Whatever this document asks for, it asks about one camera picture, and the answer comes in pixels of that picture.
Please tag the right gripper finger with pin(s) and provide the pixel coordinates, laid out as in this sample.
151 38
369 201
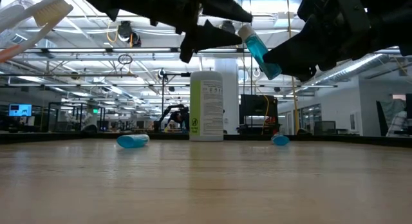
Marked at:
296 56

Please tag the blue lit monitor screen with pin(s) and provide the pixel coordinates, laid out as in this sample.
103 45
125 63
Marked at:
20 110

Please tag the black monitor cart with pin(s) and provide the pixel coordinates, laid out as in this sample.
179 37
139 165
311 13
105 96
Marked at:
257 105

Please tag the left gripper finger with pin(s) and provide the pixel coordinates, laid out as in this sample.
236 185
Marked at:
222 8
219 35

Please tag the black metal table frame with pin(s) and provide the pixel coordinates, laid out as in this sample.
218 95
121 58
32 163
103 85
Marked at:
338 138

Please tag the small black ceiling reel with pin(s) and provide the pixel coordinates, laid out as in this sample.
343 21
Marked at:
162 75

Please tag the white round pillar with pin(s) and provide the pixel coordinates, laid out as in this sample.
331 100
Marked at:
230 98

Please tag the black background robot arm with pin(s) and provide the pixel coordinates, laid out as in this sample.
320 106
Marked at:
178 116

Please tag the black framed glass enclosure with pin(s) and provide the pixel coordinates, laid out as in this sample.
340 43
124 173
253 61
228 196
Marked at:
104 119

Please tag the long ceiling light strip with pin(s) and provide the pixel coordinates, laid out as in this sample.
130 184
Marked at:
145 50

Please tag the white green wipes canister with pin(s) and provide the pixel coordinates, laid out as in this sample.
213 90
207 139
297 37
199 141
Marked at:
209 108

